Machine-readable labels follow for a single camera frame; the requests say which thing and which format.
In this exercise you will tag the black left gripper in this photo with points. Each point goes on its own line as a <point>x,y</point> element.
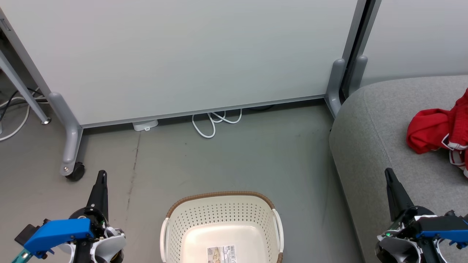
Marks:
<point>95,221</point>

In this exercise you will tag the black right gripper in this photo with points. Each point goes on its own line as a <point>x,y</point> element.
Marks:
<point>407,224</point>

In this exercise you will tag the small white partition panel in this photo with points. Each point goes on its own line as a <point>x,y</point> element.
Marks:
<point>416,36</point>

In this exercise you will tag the grey fabric sofa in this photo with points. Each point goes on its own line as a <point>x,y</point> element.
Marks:
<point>384,146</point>

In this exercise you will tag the black caster wheel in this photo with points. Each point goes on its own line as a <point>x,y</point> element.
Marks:
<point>76,172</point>

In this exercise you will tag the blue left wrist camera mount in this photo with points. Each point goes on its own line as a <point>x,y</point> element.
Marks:
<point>58,232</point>

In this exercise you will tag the grey metal table leg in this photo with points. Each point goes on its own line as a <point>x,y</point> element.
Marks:
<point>25,91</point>

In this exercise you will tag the cream perforated laundry basket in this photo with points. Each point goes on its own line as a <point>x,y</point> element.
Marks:
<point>223,219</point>

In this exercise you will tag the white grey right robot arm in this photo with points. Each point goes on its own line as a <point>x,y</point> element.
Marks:
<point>398,252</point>

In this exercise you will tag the red basketball jersey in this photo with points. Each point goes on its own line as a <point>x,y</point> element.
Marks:
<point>460,120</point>

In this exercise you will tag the paper basket label sticker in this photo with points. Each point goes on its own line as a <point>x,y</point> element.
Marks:
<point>221,255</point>

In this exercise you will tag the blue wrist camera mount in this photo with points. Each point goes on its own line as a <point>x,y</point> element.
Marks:
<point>58,232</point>
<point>442,228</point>

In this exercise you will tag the grey partition leg with caster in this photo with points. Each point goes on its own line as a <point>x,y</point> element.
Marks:
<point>71,138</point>

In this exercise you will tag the large white partition panel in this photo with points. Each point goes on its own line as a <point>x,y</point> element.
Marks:
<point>182,54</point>

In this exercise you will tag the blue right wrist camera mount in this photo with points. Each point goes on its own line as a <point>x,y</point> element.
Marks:
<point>442,228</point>

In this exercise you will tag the white power adapter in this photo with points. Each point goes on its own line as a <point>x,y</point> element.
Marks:
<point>145,125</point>

